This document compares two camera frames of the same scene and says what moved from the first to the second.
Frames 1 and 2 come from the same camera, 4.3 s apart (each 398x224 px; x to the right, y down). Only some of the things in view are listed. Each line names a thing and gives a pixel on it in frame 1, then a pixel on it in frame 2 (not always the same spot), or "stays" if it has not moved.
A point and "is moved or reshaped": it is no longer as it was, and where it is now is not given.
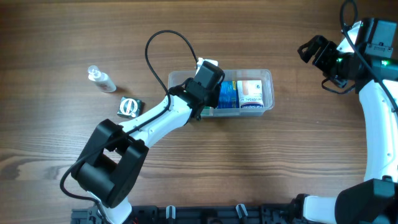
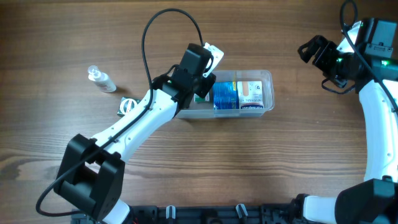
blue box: (228, 97) stays
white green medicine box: (208, 111) is moved or reshaped
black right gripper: (313, 46) stays
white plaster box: (250, 93) stays
